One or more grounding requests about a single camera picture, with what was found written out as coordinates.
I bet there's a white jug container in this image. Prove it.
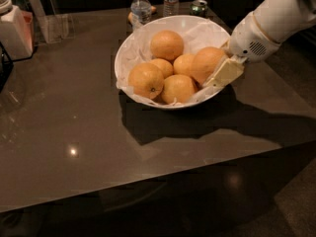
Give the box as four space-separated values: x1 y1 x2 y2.
0 0 34 60

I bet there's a white paper liner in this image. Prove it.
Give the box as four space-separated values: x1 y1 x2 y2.
116 18 231 107

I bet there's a top orange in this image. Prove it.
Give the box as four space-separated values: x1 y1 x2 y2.
150 31 184 61

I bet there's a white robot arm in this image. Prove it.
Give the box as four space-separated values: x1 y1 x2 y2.
202 0 316 88

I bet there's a front middle orange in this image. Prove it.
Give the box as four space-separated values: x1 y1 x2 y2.
161 74 198 104

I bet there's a front left orange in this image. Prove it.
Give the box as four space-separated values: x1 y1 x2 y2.
127 62 164 99

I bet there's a large orange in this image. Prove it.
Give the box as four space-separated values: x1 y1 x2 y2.
190 46 227 85

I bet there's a centre right orange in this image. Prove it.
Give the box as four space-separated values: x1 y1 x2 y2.
173 53 195 76

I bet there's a capped clear water bottle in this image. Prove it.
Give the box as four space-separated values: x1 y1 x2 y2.
130 0 152 29

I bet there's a green drink can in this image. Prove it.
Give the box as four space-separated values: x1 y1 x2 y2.
190 0 208 18

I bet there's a small tan round object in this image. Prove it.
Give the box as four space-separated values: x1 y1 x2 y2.
127 6 157 24

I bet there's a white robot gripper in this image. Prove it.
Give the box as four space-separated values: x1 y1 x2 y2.
203 12 280 87

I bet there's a clear acrylic stand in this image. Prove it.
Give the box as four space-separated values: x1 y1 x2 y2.
29 0 75 45

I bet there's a small centre orange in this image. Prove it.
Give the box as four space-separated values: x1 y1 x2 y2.
150 58 174 78

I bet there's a white bowl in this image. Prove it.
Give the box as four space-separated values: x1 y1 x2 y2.
114 15 231 111

